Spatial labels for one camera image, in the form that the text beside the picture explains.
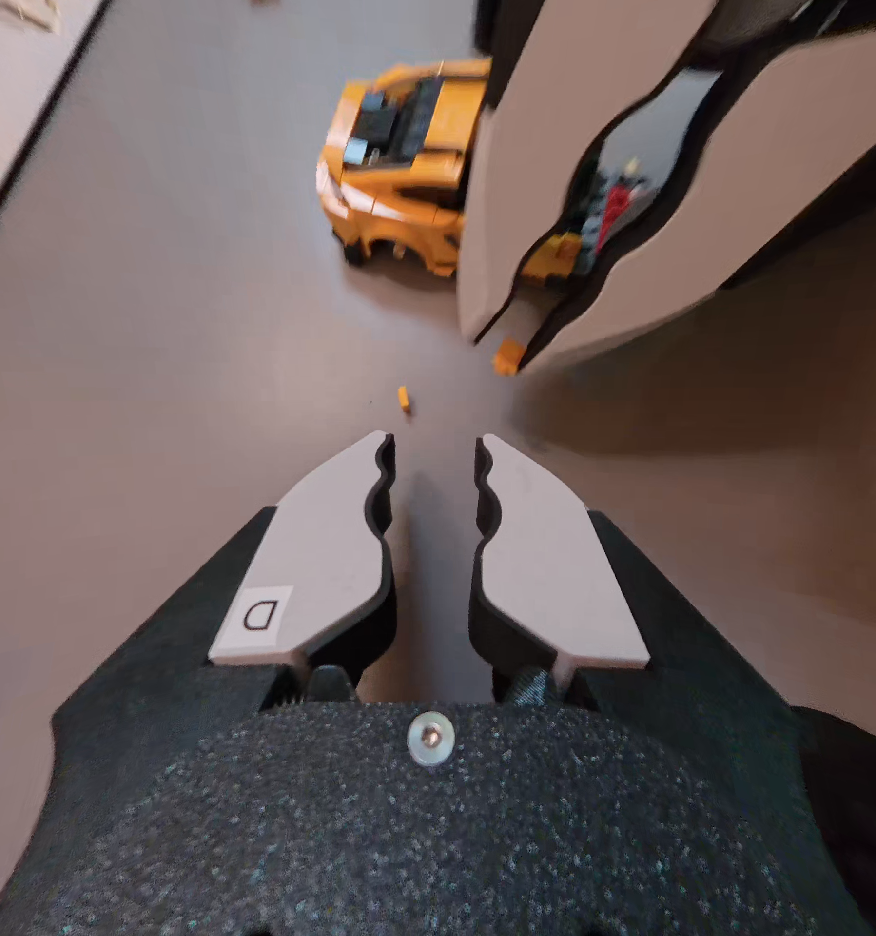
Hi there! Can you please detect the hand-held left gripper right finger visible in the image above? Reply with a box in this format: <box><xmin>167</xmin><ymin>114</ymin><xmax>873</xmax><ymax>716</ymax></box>
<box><xmin>468</xmin><ymin>433</ymin><xmax>651</xmax><ymax>706</ymax></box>

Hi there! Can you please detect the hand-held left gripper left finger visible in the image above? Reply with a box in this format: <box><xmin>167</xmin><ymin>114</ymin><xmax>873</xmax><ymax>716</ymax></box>
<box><xmin>208</xmin><ymin>430</ymin><xmax>398</xmax><ymax>703</ymax></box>

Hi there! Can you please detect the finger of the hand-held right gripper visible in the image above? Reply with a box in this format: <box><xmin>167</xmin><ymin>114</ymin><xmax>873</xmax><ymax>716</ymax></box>
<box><xmin>518</xmin><ymin>44</ymin><xmax>876</xmax><ymax>375</ymax></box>
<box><xmin>456</xmin><ymin>0</ymin><xmax>718</xmax><ymax>345</ymax></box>

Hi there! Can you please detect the yellow lego car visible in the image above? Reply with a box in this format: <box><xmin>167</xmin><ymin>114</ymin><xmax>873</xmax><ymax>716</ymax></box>
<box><xmin>315</xmin><ymin>58</ymin><xmax>665</xmax><ymax>290</ymax></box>

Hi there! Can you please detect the white book stand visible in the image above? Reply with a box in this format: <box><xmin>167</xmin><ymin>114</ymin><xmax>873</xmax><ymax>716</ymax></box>
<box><xmin>0</xmin><ymin>0</ymin><xmax>111</xmax><ymax>257</ymax></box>

